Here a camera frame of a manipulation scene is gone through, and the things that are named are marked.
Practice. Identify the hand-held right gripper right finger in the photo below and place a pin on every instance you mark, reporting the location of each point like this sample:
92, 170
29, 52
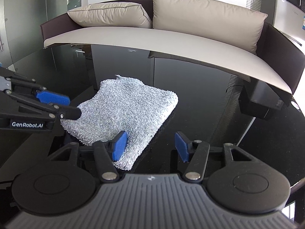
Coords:
181, 148

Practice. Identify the grey fluffy towel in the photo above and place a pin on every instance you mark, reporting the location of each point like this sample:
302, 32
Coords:
128, 109

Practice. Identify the large beige cushion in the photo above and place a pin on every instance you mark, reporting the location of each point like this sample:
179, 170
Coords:
205, 19

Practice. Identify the brown sofa with beige seat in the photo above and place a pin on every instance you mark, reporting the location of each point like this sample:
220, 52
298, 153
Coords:
166, 40

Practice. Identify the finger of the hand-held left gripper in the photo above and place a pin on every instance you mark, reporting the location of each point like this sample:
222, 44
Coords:
52, 98
70, 113

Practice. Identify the silver mini fridge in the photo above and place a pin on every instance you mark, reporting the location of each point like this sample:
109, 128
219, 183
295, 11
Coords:
290, 19

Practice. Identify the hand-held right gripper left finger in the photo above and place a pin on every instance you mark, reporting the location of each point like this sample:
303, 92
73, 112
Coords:
120, 146

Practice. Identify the small beige cushion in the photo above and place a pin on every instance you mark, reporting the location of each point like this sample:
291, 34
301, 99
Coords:
112, 15

